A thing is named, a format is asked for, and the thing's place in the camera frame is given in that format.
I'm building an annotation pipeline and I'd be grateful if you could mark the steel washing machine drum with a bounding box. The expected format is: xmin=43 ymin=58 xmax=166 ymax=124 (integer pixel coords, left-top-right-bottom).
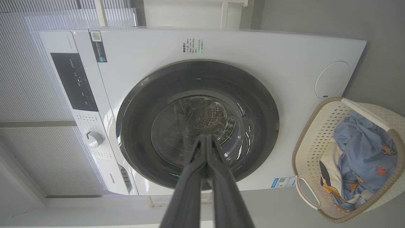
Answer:
xmin=151 ymin=96 xmax=236 ymax=159

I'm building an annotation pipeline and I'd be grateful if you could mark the blue energy label sticker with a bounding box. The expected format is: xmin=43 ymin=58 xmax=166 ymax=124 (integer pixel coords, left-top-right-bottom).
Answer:
xmin=271 ymin=176 xmax=296 ymax=188

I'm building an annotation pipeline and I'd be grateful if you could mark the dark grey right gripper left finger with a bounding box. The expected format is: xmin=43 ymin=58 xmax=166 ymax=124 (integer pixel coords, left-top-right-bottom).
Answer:
xmin=160 ymin=134 xmax=213 ymax=228

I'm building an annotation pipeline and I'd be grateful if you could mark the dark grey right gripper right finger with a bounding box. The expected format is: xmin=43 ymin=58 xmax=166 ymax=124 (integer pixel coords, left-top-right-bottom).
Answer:
xmin=207 ymin=135 xmax=255 ymax=228

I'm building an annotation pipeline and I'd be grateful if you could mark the blue patterned garment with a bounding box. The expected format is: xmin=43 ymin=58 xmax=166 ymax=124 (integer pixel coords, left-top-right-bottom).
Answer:
xmin=329 ymin=111 xmax=398 ymax=211

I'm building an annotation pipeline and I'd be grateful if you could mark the washing machine round door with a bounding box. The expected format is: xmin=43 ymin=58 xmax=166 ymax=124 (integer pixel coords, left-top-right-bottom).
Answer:
xmin=116 ymin=60 xmax=280 ymax=190

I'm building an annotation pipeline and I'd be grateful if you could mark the black QR label sticker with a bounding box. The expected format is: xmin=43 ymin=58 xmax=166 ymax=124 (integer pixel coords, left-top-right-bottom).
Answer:
xmin=90 ymin=31 xmax=107 ymax=63

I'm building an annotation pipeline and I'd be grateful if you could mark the white front-load washing machine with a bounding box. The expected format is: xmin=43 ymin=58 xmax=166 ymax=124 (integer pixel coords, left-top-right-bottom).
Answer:
xmin=40 ymin=28 xmax=367 ymax=196

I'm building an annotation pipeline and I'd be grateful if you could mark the cream garment with orange print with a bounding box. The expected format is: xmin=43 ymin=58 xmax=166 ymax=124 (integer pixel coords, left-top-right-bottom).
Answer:
xmin=319 ymin=144 xmax=348 ymax=205

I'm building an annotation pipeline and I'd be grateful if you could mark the white control dial knob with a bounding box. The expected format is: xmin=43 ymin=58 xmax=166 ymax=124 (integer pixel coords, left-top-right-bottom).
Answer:
xmin=83 ymin=130 xmax=104 ymax=149

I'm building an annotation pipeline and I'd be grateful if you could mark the cream perforated laundry basket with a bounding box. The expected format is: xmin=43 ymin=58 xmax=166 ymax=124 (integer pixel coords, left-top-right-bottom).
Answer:
xmin=292 ymin=97 xmax=405 ymax=223

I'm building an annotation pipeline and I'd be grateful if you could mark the round white filter cover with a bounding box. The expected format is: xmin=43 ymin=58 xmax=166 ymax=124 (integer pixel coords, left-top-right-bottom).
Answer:
xmin=315 ymin=61 xmax=351 ymax=99

